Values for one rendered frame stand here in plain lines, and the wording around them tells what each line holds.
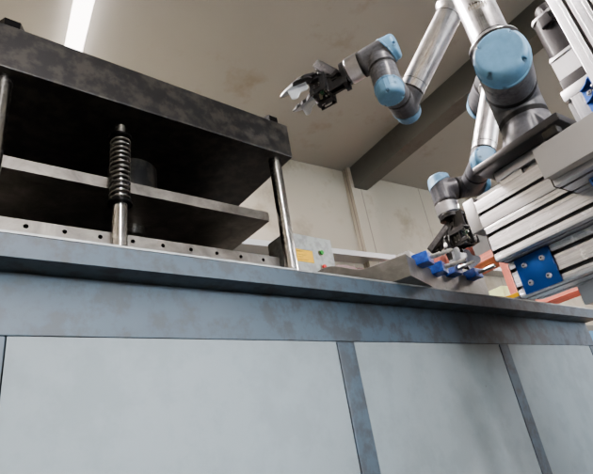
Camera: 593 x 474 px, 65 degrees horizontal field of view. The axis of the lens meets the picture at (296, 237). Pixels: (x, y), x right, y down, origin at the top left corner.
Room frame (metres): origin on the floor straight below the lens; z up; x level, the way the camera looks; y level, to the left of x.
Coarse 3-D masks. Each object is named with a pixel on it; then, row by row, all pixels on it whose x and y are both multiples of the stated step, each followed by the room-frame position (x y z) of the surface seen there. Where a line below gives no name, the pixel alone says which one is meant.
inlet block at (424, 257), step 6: (408, 252) 1.07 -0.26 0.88; (420, 252) 1.06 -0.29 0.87; (426, 252) 1.05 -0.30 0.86; (438, 252) 1.05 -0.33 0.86; (444, 252) 1.04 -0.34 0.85; (414, 258) 1.06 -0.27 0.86; (420, 258) 1.06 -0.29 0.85; (426, 258) 1.05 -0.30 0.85; (432, 258) 1.06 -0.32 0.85; (420, 264) 1.07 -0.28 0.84; (426, 264) 1.08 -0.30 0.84; (432, 264) 1.08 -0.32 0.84
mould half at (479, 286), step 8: (448, 280) 1.31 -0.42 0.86; (456, 280) 1.34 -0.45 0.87; (464, 280) 1.37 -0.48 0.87; (472, 280) 1.40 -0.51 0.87; (480, 280) 1.43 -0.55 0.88; (448, 288) 1.31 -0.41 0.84; (456, 288) 1.33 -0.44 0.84; (464, 288) 1.36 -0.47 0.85; (472, 288) 1.39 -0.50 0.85; (480, 288) 1.42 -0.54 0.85
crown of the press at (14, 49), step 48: (0, 48) 1.11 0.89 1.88; (48, 48) 1.20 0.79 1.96; (48, 96) 1.28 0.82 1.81; (96, 96) 1.32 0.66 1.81; (144, 96) 1.44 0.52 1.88; (192, 96) 1.58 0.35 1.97; (48, 144) 1.54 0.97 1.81; (96, 144) 1.59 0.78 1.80; (144, 144) 1.64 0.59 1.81; (192, 144) 1.70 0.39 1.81; (240, 144) 1.76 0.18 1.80; (288, 144) 1.93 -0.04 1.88; (192, 192) 2.10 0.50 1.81; (240, 192) 2.18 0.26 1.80
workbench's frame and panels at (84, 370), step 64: (0, 256) 0.53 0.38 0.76; (64, 256) 0.57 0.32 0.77; (128, 256) 0.63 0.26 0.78; (0, 320) 0.57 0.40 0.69; (64, 320) 0.62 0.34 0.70; (128, 320) 0.68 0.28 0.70; (192, 320) 0.75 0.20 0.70; (256, 320) 0.84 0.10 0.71; (320, 320) 0.94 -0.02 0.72; (384, 320) 1.07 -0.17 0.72; (448, 320) 1.24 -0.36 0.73; (512, 320) 1.47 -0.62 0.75; (576, 320) 1.76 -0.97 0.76; (0, 384) 0.58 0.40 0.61; (64, 384) 0.63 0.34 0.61; (128, 384) 0.68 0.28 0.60; (192, 384) 0.75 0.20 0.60; (256, 384) 0.83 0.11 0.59; (320, 384) 0.92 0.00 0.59; (384, 384) 1.04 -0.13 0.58; (448, 384) 1.19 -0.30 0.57; (512, 384) 1.38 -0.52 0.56; (576, 384) 1.65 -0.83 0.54; (0, 448) 0.58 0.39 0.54; (64, 448) 0.63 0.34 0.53; (128, 448) 0.68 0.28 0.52; (192, 448) 0.74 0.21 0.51; (256, 448) 0.82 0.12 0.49; (320, 448) 0.91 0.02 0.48; (384, 448) 1.01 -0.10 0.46; (448, 448) 1.15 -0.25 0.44; (512, 448) 1.32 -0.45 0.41; (576, 448) 1.54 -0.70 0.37
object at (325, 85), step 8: (320, 72) 1.03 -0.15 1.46; (336, 72) 1.02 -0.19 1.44; (344, 72) 1.00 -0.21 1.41; (312, 80) 1.04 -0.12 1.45; (320, 80) 1.03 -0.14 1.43; (328, 80) 1.04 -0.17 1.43; (336, 80) 1.02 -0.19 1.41; (344, 80) 1.01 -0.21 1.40; (312, 88) 1.05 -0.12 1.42; (320, 88) 1.04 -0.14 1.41; (328, 88) 1.03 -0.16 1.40; (336, 88) 1.04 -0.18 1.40; (344, 88) 1.05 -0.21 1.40; (312, 96) 1.06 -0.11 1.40; (320, 96) 1.06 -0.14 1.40; (328, 96) 1.06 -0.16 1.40; (320, 104) 1.08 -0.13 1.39
